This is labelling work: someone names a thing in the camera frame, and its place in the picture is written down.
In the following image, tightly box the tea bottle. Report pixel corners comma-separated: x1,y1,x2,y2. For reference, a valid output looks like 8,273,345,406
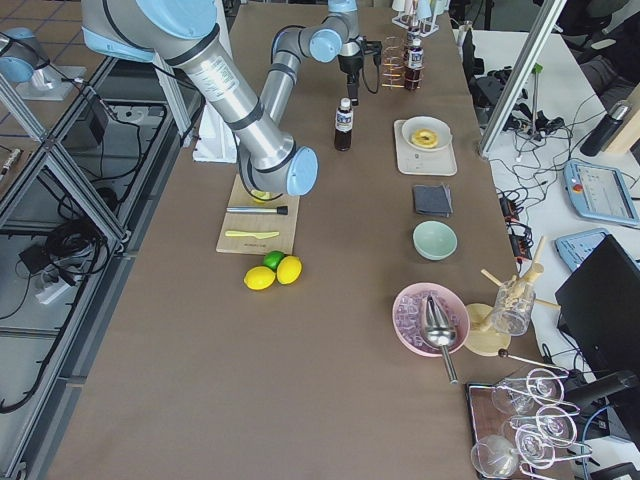
405,17,421,50
404,38,424,91
334,98,353,151

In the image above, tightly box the black laptop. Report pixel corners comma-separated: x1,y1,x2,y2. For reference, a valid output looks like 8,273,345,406
555,235,639,373

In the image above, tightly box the folded grey cloth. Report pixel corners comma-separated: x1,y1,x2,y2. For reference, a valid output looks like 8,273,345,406
412,185,453,217

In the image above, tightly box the halved lemon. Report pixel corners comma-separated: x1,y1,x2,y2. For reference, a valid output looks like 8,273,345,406
250,190,272,204

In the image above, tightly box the steel ice scoop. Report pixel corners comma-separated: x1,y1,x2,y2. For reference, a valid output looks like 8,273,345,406
420,295,458,384

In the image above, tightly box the lower whole lemon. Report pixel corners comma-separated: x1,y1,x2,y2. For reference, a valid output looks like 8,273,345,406
244,265,276,291

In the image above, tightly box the aluminium frame post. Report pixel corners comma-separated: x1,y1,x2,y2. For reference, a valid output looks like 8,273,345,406
478,0,566,159

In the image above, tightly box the steel muddler black tip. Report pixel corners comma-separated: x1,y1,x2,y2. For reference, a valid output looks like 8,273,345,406
226,205,289,215

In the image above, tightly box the bamboo cutting board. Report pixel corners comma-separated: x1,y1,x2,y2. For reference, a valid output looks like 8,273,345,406
216,175,299,255

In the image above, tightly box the glazed ring donut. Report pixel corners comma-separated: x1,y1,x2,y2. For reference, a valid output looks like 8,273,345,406
410,128,439,149

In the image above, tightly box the yellow plastic knife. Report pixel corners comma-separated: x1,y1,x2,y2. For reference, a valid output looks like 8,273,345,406
224,230,280,240

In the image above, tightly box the blue teach pendant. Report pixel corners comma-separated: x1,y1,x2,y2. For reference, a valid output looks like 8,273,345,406
563,160,639,227

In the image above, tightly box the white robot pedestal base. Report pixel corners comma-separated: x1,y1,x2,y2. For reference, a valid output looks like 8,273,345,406
193,103,238,164

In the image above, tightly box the mint green bowl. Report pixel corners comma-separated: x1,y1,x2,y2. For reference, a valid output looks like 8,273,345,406
412,221,458,261

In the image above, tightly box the dark water bottle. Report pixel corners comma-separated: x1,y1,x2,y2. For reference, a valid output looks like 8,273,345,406
580,99,631,157

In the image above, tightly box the black 3D printed device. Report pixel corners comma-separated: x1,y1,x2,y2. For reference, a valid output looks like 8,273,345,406
468,68,512,108

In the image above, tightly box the cream rabbit serving tray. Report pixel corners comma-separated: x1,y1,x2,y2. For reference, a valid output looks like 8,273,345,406
393,119,457,176

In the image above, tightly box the upper whole lemon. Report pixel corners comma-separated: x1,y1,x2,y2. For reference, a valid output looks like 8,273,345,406
276,255,303,285

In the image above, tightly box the glass mug on stand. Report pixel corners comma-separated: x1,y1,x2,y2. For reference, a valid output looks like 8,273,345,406
489,280,535,336

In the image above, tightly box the whole lemon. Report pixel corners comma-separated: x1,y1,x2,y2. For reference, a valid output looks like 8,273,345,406
276,255,303,285
244,265,276,291

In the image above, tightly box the copper wire bottle rack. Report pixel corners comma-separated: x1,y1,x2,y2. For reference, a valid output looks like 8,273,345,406
381,36,412,89

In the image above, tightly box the pink ice bowl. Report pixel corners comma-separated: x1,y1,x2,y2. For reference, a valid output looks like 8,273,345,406
392,282,470,358

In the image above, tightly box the green lime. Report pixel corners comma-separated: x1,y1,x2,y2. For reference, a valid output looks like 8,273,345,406
262,250,286,271

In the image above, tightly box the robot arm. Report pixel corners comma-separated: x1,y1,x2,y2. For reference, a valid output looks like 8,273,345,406
260,1,364,123
81,1,318,196

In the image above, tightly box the white round plate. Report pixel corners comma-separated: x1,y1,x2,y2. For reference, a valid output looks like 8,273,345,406
401,116,452,152

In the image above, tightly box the wine glass rack tray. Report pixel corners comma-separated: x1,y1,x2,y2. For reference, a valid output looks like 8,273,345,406
465,367,592,479

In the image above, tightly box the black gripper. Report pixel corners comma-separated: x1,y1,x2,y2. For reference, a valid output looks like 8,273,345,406
338,42,363,106

